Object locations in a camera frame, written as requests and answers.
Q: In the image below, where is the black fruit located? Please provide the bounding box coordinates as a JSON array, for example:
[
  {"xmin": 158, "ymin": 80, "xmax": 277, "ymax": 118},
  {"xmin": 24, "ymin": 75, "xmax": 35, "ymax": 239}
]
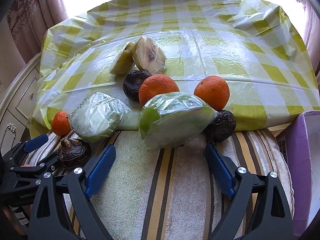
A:
[
  {"xmin": 203, "ymin": 110, "xmax": 236, "ymax": 143},
  {"xmin": 123, "ymin": 70, "xmax": 151, "ymax": 102},
  {"xmin": 57, "ymin": 138, "xmax": 91, "ymax": 169}
]

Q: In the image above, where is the small tangerine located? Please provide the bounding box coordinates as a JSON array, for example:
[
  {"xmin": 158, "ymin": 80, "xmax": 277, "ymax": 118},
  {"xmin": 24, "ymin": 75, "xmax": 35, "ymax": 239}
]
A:
[{"xmin": 52, "ymin": 111, "xmax": 71, "ymax": 137}]

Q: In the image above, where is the green vegetable piece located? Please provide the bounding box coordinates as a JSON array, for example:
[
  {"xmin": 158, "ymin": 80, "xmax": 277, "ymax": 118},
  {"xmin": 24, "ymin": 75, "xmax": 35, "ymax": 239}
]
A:
[{"xmin": 68, "ymin": 92, "xmax": 131, "ymax": 143}]

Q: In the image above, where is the green cabbage wedge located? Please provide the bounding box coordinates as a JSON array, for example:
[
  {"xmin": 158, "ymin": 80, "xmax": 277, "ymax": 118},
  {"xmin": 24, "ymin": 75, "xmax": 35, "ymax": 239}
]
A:
[{"xmin": 138, "ymin": 92, "xmax": 217, "ymax": 150}]

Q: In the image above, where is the yellow fruit slice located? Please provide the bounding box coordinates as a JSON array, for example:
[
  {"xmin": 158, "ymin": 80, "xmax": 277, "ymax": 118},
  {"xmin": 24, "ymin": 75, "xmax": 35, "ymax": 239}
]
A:
[{"xmin": 110, "ymin": 42, "xmax": 135, "ymax": 75}]

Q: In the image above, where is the cut brown fruit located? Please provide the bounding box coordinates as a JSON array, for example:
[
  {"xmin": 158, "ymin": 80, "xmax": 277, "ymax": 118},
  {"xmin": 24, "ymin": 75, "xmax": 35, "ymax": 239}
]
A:
[{"xmin": 132, "ymin": 36, "xmax": 167, "ymax": 75}]

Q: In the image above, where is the orange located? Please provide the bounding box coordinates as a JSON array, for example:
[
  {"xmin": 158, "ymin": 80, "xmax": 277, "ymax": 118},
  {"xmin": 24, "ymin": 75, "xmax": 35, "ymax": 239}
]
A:
[
  {"xmin": 194, "ymin": 75, "xmax": 230, "ymax": 111},
  {"xmin": 138, "ymin": 74, "xmax": 180, "ymax": 105}
]

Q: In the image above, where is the white carved cabinet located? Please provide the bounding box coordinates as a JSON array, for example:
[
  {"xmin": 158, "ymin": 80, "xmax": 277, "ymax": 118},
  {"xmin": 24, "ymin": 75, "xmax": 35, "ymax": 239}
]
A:
[{"xmin": 1, "ymin": 53, "xmax": 41, "ymax": 155}]

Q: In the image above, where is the purple white cardboard box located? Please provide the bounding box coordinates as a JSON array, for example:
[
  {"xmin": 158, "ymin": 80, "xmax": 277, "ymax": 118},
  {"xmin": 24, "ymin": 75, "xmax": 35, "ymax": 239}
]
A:
[{"xmin": 276, "ymin": 111, "xmax": 320, "ymax": 236}]

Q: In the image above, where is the striped sofa cushion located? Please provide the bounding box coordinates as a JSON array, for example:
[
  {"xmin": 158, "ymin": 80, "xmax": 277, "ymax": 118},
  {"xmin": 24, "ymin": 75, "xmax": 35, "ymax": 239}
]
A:
[{"xmin": 19, "ymin": 127, "xmax": 296, "ymax": 240}]

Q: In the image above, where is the black fruit on table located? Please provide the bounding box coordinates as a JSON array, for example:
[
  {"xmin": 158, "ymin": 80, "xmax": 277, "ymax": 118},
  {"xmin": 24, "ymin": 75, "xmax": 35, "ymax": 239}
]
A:
[{"xmin": 123, "ymin": 70, "xmax": 151, "ymax": 102}]

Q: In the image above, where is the orange beside black fruit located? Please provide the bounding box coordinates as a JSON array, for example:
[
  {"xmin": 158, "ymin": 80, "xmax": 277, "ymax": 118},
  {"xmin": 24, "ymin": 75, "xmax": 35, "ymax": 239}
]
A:
[{"xmin": 138, "ymin": 74, "xmax": 180, "ymax": 105}]

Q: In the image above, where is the pink floral curtain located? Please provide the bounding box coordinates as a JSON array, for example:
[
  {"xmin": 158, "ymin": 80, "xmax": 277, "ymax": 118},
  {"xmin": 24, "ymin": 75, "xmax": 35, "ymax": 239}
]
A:
[{"xmin": 7, "ymin": 0, "xmax": 68, "ymax": 62}]

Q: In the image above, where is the green checkered plastic tablecloth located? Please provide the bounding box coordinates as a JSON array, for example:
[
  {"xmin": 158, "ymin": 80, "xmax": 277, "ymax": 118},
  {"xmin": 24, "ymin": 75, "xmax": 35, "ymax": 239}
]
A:
[{"xmin": 28, "ymin": 0, "xmax": 319, "ymax": 137}]

